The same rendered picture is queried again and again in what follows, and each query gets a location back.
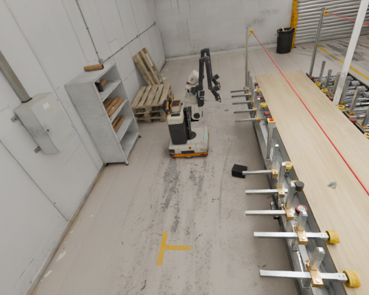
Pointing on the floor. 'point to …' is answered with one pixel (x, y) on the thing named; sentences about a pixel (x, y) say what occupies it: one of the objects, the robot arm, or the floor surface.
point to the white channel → (351, 50)
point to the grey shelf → (129, 127)
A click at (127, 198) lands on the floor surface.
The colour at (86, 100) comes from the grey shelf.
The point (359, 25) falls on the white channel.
